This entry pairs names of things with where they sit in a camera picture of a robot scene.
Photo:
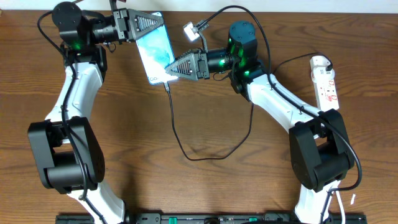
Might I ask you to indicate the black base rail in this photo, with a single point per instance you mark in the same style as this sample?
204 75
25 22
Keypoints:
269 217

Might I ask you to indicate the blue Galaxy smartphone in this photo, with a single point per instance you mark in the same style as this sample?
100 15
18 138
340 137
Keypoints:
156 53

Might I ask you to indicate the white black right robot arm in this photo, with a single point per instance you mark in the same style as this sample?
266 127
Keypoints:
321 154

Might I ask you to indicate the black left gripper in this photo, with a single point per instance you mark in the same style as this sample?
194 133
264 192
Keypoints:
121 25

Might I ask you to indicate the white power strip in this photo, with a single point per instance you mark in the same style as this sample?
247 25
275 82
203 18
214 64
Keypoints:
322 75

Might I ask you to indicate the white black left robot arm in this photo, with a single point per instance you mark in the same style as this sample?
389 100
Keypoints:
66 151

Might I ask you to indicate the small white paper scrap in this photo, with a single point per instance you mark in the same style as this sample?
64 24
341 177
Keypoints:
352 199

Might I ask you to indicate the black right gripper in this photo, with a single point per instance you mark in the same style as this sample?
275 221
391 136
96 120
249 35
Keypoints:
202 65

